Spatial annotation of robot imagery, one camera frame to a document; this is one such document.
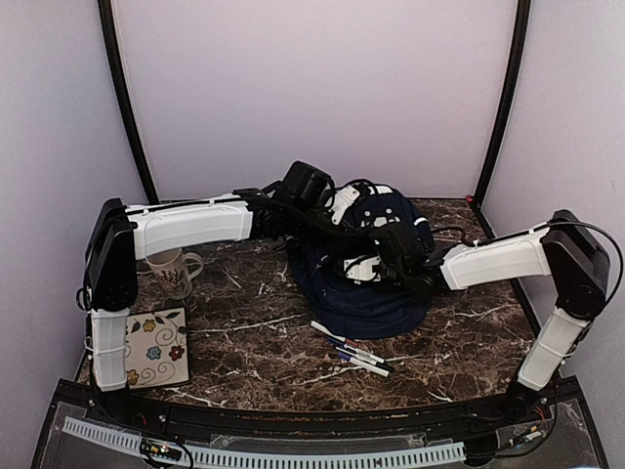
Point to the black front rail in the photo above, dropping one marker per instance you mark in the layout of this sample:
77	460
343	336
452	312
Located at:
169	420

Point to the purple capped white marker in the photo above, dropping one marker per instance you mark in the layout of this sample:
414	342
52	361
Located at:
360	353

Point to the navy blue backpack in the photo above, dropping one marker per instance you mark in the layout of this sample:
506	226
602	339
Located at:
361	311

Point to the blue capped white marker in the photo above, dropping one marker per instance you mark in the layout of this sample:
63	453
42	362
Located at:
338	343

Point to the white slotted cable duct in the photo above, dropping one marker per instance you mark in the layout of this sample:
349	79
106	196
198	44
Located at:
239	452

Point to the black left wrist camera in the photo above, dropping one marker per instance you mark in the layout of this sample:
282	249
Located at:
304	185

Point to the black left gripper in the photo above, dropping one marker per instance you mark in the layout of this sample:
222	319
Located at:
348	234

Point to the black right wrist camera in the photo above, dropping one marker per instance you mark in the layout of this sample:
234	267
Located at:
398	246

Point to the black capped white marker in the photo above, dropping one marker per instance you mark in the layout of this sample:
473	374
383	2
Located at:
375	368

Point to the cream floral mug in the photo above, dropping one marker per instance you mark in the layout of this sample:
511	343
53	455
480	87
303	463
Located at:
175	271

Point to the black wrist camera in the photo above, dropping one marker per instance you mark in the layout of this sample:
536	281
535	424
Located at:
304	185
398	246

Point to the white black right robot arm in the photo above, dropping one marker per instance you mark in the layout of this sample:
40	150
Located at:
579	262

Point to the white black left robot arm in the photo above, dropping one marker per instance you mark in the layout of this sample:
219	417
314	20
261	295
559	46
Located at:
127	235

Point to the red capped white marker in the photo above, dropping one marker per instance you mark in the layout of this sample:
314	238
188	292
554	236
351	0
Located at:
321	328

